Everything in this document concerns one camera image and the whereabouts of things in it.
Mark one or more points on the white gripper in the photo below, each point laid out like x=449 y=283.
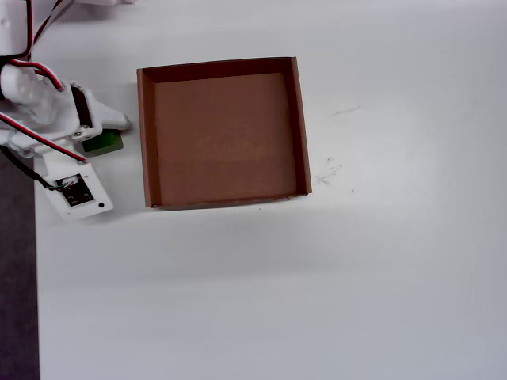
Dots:
x=104 y=114

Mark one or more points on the green cube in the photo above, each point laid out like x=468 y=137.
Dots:
x=103 y=144

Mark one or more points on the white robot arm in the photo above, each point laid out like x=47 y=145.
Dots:
x=12 y=31

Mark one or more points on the brown cardboard box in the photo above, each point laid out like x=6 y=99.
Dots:
x=222 y=138

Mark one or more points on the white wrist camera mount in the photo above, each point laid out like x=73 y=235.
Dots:
x=79 y=194

